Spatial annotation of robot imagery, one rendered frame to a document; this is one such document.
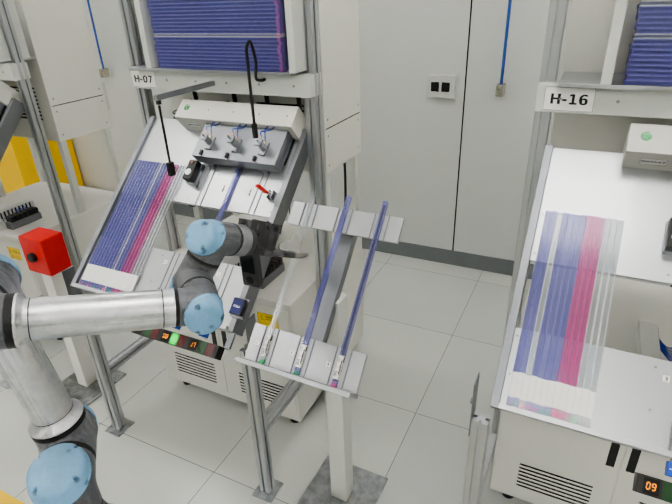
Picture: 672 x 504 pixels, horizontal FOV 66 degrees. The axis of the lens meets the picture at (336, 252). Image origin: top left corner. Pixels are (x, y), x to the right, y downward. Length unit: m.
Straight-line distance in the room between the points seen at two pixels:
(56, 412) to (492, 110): 2.52
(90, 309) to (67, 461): 0.37
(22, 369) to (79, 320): 0.25
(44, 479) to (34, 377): 0.20
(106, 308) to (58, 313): 0.08
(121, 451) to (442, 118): 2.33
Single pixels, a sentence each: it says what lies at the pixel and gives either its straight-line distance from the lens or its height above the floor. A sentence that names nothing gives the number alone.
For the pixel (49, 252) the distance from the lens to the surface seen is 2.35.
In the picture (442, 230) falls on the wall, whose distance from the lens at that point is 3.34.
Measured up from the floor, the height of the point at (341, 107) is 1.22.
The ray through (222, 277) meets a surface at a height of 0.82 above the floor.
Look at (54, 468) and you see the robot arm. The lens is 1.26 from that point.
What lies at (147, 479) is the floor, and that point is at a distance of 2.24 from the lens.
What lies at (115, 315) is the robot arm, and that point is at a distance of 1.02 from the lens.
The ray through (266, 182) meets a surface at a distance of 1.75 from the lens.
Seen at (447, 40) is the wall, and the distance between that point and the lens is 3.06.
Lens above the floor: 1.62
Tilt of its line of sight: 27 degrees down
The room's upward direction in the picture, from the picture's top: 2 degrees counter-clockwise
